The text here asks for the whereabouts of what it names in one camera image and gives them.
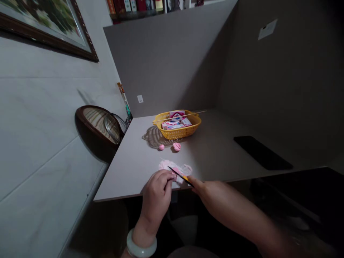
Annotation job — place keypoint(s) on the yellow plastic basket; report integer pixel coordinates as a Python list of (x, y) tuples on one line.
[(177, 133)]

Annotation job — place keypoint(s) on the pink knitted flower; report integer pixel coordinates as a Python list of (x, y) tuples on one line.
[(176, 147)]

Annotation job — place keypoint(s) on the small pink box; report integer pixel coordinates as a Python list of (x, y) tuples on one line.
[(186, 122)]

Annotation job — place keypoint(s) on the small pink yarn ball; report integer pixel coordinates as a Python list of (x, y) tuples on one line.
[(161, 147)]

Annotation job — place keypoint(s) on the beige crochet doily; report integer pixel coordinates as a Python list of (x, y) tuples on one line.
[(153, 137)]

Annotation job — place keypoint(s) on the black smartphone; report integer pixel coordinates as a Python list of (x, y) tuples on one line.
[(262, 151)]

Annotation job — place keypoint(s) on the round dark wooden tray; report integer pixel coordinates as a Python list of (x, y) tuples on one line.
[(90, 129)]

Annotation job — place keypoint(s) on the shelf with books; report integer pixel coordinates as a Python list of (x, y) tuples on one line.
[(139, 8)]

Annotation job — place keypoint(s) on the black and orange scissors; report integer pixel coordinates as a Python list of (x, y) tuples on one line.
[(181, 176)]

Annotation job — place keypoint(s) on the person's left hand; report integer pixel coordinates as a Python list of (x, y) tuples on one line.
[(156, 190)]

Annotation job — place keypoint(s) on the white and pink upright box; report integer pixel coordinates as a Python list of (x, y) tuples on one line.
[(176, 116)]

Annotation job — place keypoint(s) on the white wall socket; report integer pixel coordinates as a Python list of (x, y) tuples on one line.
[(140, 99)]

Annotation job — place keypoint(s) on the white paper note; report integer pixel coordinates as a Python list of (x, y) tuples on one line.
[(267, 29)]

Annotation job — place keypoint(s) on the round glass lid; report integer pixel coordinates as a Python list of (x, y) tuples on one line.
[(113, 127)]

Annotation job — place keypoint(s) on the framed picture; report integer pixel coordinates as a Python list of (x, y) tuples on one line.
[(45, 21)]

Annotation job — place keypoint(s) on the thin wooden stick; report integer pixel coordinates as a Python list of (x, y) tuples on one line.
[(188, 114)]

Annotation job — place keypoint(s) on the white box with blue print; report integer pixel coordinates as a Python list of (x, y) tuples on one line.
[(172, 125)]

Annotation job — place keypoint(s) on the person's right hand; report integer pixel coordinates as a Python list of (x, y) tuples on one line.
[(212, 192)]

